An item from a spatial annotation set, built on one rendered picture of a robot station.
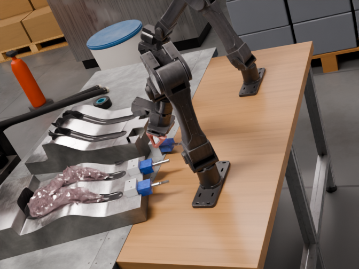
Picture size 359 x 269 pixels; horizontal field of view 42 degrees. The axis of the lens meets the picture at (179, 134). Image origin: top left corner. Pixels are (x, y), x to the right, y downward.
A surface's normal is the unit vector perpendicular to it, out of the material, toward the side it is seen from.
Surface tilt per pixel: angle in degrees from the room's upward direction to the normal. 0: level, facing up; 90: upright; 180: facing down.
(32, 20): 90
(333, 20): 90
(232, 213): 0
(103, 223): 90
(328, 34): 90
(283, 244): 0
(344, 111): 0
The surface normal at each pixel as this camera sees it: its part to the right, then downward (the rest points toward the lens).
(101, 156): -0.27, 0.58
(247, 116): -0.33, -0.80
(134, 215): 0.01, 0.52
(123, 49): 0.32, 0.47
